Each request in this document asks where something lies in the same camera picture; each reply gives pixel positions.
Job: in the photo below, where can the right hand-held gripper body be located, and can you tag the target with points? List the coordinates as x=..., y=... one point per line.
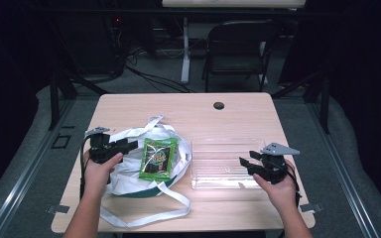
x=273, y=165

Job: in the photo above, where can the grey tape piece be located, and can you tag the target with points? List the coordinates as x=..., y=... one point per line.
x=311, y=207
x=59, y=209

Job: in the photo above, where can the black metal stand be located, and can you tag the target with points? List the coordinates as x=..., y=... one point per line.
x=59, y=89
x=320, y=95

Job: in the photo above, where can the black folding chair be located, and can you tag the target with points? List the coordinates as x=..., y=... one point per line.
x=239, y=49

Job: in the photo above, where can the person's left hand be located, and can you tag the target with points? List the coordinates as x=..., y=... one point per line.
x=97, y=175

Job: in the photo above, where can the clear plastic tray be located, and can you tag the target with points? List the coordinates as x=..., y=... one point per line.
x=218, y=165

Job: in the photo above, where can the dark equipment with red light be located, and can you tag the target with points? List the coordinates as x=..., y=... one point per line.
x=112, y=39

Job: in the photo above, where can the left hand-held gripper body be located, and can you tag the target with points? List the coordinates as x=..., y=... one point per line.
x=101, y=150

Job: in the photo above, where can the white desk top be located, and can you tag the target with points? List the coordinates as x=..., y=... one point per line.
x=233, y=3

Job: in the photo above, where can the white desk leg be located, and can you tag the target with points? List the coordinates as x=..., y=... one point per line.
x=186, y=56

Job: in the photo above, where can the aluminium floor rail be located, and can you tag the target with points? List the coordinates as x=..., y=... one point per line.
x=344, y=172
x=23, y=172

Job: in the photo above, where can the person's right hand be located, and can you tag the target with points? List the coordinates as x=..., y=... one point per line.
x=281, y=191

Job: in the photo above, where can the white tote bag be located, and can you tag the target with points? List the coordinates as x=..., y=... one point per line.
x=127, y=178

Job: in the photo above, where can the green snack packet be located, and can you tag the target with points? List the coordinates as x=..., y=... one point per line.
x=158, y=159

